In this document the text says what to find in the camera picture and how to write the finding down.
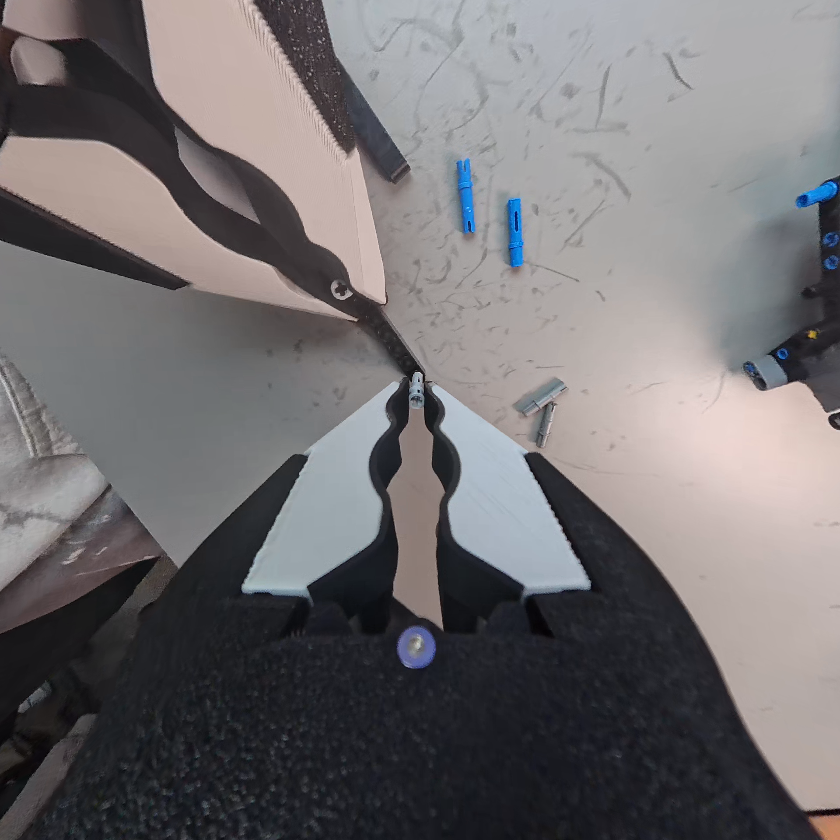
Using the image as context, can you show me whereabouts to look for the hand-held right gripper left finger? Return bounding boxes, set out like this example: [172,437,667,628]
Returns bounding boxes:
[241,379,410,603]

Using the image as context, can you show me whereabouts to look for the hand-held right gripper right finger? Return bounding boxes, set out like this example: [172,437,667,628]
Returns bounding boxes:
[424,382,593,603]

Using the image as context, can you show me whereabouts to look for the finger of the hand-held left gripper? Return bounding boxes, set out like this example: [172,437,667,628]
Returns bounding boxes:
[141,0,388,307]
[0,88,360,321]

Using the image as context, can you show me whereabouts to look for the thin black toy beam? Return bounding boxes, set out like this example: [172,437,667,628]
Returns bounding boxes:
[315,259,427,385]

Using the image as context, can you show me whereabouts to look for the grey desk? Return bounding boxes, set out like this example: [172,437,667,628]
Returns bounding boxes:
[0,0,840,815]

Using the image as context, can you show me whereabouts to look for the wide grey connector piece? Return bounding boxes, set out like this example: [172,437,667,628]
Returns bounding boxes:
[514,377,568,416]

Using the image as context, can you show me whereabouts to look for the person's dark pants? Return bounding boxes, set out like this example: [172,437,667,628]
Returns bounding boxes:
[0,558,165,756]

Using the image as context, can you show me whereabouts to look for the grey black brick-built toy model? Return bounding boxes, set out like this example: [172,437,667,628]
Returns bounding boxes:
[743,176,840,431]

